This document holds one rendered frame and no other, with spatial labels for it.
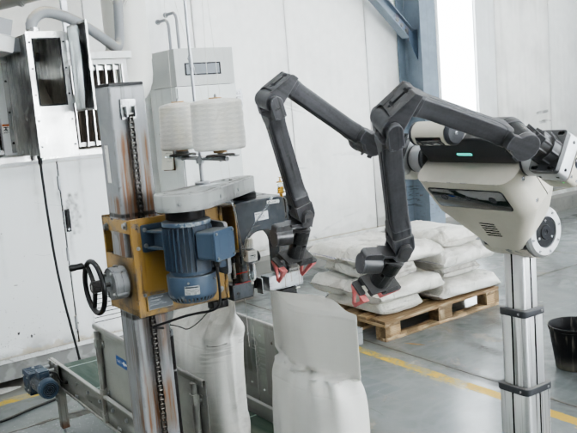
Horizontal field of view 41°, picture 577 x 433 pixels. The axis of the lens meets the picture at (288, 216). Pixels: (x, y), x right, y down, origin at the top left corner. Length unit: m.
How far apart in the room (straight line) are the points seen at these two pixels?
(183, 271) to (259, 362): 1.19
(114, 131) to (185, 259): 0.47
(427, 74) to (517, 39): 1.98
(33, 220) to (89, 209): 0.38
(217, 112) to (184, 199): 0.29
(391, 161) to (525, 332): 0.91
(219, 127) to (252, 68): 5.08
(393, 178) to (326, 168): 5.95
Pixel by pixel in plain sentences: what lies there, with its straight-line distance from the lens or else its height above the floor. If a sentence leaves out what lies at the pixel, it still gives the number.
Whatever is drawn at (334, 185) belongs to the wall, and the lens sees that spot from 7.95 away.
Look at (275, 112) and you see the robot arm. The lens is 2.25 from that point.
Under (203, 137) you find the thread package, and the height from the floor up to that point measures 1.57.
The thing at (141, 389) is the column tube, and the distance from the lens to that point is 2.62.
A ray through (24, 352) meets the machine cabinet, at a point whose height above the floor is 0.22.
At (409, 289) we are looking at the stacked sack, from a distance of 5.45.
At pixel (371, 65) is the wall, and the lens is 8.29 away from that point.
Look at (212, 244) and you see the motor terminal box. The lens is 2.26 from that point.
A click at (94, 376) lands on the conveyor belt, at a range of 4.09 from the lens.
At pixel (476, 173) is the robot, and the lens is 2.34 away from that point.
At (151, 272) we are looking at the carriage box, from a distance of 2.49.
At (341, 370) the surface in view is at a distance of 2.39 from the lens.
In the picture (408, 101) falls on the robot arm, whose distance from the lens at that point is 1.82.
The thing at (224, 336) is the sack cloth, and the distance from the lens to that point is 2.94.
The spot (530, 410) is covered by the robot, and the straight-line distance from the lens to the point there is 2.67.
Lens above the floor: 1.65
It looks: 8 degrees down
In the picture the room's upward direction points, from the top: 5 degrees counter-clockwise
